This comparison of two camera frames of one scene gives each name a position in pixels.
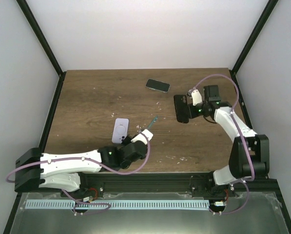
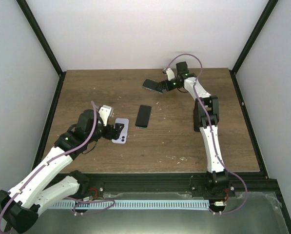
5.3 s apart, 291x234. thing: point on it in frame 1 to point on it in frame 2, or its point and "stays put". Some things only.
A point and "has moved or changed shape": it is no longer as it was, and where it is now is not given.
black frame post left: [29, 16] stays put
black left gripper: [125, 142] to [109, 135]
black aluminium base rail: [89, 184] stays put
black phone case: [181, 108] to [198, 113]
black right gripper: [191, 113] to [164, 83]
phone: [157, 85] has moved or changed shape
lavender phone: [120, 130] stays put
